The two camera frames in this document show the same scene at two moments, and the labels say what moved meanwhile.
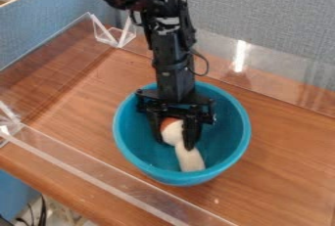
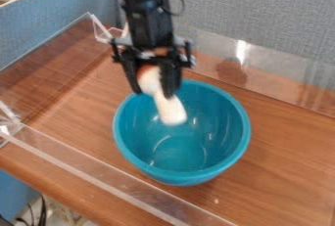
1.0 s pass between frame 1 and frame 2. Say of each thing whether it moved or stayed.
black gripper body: moved
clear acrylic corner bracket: stayed
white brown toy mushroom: moved
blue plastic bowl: stayed
